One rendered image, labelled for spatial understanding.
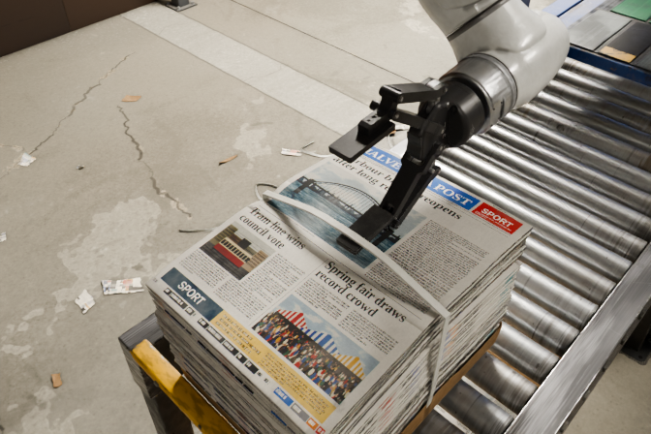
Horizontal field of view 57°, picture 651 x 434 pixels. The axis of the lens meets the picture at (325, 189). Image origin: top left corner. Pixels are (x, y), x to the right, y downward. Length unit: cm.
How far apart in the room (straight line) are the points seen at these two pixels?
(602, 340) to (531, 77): 43
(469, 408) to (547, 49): 49
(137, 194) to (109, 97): 76
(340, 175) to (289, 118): 196
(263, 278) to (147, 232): 162
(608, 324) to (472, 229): 35
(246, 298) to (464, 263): 25
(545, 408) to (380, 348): 35
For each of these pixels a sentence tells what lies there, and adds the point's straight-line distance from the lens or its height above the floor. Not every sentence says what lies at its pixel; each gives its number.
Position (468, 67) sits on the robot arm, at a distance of 77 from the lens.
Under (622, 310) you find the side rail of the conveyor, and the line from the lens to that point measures 107.
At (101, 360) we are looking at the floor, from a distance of 198.
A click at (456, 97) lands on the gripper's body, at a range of 73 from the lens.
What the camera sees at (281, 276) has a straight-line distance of 70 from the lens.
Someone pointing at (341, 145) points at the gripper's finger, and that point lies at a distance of 60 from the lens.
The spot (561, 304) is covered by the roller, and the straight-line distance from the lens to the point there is 105.
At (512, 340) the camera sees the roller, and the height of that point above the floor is 80.
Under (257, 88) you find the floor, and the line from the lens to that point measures 301.
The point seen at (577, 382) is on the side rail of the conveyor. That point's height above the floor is 80.
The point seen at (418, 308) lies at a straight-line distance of 68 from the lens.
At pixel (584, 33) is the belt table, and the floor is 80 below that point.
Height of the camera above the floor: 156
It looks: 41 degrees down
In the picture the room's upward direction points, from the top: straight up
